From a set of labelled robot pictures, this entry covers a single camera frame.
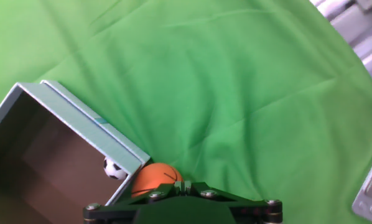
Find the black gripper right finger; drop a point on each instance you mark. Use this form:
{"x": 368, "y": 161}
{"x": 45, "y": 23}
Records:
{"x": 251, "y": 210}

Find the green cloth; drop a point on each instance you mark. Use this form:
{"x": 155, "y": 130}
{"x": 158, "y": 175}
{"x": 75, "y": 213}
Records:
{"x": 204, "y": 77}

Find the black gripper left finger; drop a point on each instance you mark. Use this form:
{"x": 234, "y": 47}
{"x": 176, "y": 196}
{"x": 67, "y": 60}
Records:
{"x": 117, "y": 210}

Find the mini soccer ball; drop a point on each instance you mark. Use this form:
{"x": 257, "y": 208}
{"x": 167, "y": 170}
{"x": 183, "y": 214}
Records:
{"x": 113, "y": 169}

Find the orange mini basketball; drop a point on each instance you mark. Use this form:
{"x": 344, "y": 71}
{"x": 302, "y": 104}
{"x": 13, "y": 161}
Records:
{"x": 151, "y": 179}

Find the pale blue gift box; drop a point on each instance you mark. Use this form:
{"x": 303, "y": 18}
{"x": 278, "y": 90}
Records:
{"x": 49, "y": 155}

